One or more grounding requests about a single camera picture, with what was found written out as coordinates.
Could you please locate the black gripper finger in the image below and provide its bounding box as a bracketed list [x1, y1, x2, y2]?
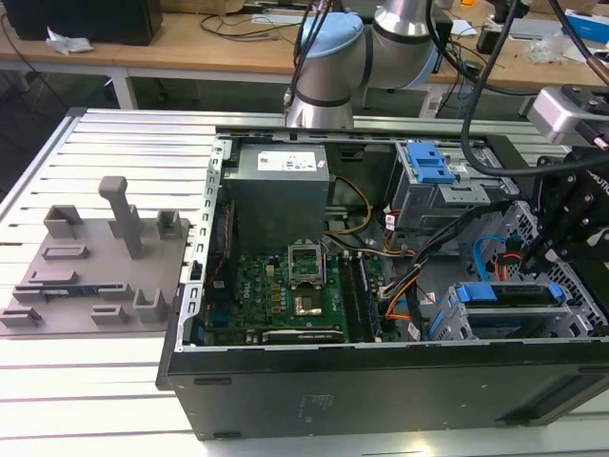
[542, 221, 609, 263]
[520, 155, 578, 275]

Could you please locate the orange and black power wire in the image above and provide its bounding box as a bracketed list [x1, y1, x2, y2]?
[496, 252, 525, 278]

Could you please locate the hard disk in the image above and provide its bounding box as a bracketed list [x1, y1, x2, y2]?
[426, 280, 567, 340]

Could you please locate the blue data wire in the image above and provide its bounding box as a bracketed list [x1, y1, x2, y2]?
[474, 234, 508, 286]

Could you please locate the grey perforated disk bay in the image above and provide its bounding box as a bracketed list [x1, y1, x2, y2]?
[425, 199, 609, 342]

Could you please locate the black RAM slot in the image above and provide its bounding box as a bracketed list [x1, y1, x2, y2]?
[352, 254, 375, 343]
[338, 254, 359, 344]

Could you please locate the grey optical drive bay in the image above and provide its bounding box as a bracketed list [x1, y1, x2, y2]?
[387, 140, 521, 234]

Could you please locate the blue bay latch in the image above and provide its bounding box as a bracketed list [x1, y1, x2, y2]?
[406, 141, 459, 185]

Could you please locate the clear plastic bag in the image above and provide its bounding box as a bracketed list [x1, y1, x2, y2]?
[525, 31, 589, 66]

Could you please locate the blue cardboard box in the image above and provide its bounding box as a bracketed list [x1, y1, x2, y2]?
[563, 9, 609, 42]

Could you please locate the small black box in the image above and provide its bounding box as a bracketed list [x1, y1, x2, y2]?
[476, 26, 506, 55]

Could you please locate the CPU socket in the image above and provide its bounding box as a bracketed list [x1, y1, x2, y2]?
[291, 291, 325, 320]

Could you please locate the metal socket cover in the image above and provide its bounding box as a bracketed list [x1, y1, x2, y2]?
[286, 242, 327, 288]

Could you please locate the grey power supply unit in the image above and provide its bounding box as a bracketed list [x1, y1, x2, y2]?
[222, 144, 334, 242]

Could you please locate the black graphics card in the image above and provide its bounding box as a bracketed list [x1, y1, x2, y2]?
[261, 328, 344, 346]

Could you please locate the black PC case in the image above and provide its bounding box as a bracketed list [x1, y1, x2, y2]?
[155, 124, 609, 442]

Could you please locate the green motherboard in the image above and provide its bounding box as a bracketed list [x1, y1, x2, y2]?
[204, 251, 396, 347]

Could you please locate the wooden desk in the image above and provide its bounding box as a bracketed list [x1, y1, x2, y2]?
[0, 0, 609, 111]

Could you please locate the grey parts rack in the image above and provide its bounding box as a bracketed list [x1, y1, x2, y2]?
[0, 175, 192, 338]

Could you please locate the RAM stick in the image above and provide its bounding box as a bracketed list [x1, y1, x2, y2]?
[42, 285, 104, 298]

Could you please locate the large black box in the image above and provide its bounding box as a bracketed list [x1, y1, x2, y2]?
[2, 0, 164, 47]

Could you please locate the crumpled clear plastic wrap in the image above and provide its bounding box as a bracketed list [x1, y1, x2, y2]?
[45, 26, 95, 54]

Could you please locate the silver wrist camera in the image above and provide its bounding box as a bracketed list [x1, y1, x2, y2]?
[529, 88, 596, 145]

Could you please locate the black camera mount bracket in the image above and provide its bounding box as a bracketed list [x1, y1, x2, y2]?
[560, 84, 609, 104]

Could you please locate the black sleeved cable bundle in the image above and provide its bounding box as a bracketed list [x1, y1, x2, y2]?
[411, 199, 539, 273]

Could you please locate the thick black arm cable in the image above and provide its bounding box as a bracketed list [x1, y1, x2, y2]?
[460, 0, 541, 180]
[545, 0, 609, 89]

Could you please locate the yellow and black cable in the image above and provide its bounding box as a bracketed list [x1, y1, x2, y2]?
[322, 175, 375, 237]

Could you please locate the orange and yellow wire bundle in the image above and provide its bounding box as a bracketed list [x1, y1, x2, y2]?
[379, 266, 422, 326]

